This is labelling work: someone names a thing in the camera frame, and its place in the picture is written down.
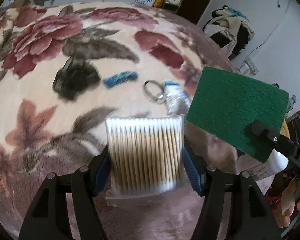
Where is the blue small sachet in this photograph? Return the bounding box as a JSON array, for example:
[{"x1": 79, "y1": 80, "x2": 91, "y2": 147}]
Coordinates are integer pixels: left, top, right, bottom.
[{"x1": 103, "y1": 71, "x2": 139, "y2": 88}]

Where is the black pearl hair tie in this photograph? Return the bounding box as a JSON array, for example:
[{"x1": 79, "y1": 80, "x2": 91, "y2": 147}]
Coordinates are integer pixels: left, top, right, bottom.
[{"x1": 142, "y1": 80, "x2": 167, "y2": 105}]

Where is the white tissue packet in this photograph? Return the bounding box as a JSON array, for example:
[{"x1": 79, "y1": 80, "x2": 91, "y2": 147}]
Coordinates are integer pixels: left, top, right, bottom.
[{"x1": 164, "y1": 80, "x2": 191, "y2": 115}]

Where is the right hand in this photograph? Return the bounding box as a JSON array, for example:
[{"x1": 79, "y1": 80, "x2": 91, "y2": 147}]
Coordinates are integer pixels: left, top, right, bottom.
[{"x1": 273, "y1": 178, "x2": 300, "y2": 228}]

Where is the floral plush blanket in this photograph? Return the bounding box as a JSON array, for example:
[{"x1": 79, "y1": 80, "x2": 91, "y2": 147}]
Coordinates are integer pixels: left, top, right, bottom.
[{"x1": 0, "y1": 0, "x2": 273, "y2": 240}]

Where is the cotton swabs clear pack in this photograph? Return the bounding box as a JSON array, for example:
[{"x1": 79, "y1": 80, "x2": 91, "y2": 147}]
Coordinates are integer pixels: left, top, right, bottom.
[{"x1": 105, "y1": 115, "x2": 185, "y2": 207}]

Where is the green scouring pad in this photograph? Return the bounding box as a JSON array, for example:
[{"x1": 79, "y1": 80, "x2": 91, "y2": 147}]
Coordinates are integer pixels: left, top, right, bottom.
[{"x1": 186, "y1": 67, "x2": 289, "y2": 163}]

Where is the black sheer scrunchie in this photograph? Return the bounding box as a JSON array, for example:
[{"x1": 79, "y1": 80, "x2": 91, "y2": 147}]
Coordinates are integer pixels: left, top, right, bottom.
[{"x1": 52, "y1": 55, "x2": 101, "y2": 101}]

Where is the grey thermos flask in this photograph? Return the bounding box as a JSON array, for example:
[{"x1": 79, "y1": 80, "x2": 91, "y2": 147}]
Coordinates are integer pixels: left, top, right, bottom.
[{"x1": 286, "y1": 95, "x2": 296, "y2": 113}]

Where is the pile of clothes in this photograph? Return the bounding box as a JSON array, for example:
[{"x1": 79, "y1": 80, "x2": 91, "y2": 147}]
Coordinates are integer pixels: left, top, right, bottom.
[{"x1": 203, "y1": 5, "x2": 255, "y2": 59}]

